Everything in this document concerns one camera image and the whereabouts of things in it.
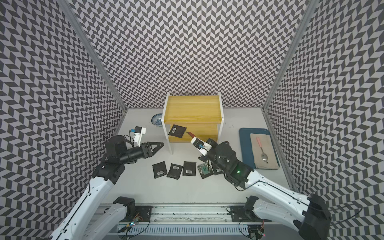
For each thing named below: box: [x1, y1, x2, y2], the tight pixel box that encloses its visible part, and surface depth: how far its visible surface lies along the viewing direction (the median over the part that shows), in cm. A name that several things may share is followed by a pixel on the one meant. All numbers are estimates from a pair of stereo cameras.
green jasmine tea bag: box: [197, 161, 215, 179], surface depth 89 cm
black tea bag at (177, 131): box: [168, 124, 187, 139], surface depth 88 cm
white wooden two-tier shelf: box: [161, 92, 225, 155], surface depth 75 cm
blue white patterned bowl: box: [151, 113, 163, 127], surface depth 110 cm
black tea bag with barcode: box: [182, 161, 197, 177], surface depth 90 cm
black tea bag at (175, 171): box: [166, 163, 183, 180], surface depth 89 cm
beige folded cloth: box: [250, 133, 280, 170], surface depth 96 cm
